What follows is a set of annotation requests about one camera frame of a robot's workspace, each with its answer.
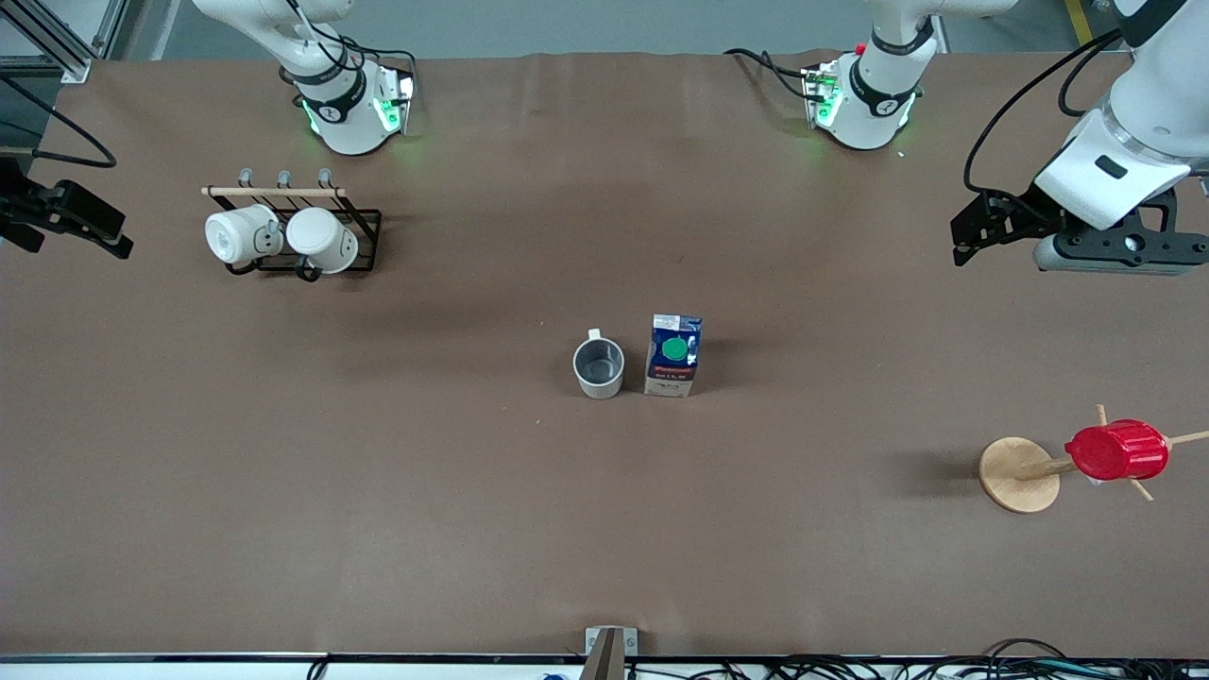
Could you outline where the black wire mug rack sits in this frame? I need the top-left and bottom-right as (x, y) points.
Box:
(201, 168), (383, 282)

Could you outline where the red plastic cup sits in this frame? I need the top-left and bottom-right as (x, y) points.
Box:
(1064, 419), (1170, 482)

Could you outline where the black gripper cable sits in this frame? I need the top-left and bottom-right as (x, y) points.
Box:
(0, 74), (119, 171)
(962, 28), (1130, 224)
(1057, 42), (1134, 120)

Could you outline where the brown table cover sheet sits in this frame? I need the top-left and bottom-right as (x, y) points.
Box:
(0, 52), (1209, 658)

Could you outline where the blue milk carton green cap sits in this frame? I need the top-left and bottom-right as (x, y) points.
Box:
(644, 314), (704, 399)

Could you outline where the wooden mug tree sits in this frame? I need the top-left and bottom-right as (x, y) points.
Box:
(979, 404), (1209, 515)

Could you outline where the black cable tangle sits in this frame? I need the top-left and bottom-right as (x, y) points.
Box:
(307, 637), (1209, 680)

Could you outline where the grey ceramic mug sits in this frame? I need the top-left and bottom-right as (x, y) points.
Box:
(572, 329), (626, 400)

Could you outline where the aluminium frame profile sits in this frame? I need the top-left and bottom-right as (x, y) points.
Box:
(0, 0), (128, 84)

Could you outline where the white mug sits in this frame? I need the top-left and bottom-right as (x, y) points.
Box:
(285, 207), (360, 275)
(205, 204), (284, 266)

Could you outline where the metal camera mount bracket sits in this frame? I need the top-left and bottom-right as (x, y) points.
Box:
(584, 626), (639, 680)

